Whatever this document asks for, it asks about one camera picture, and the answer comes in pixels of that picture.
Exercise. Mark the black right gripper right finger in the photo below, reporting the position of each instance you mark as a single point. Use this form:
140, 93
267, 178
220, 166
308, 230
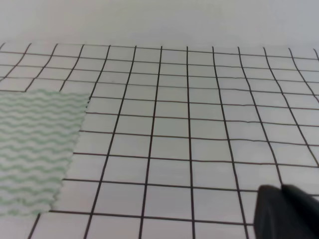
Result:
305, 205

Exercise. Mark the green white wavy towel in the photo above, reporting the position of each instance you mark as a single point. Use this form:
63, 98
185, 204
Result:
38, 133

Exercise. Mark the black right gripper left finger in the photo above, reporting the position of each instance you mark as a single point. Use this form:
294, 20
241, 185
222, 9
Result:
275, 217

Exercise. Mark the white black-grid tablecloth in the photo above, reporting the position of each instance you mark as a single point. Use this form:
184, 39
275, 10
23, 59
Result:
175, 142

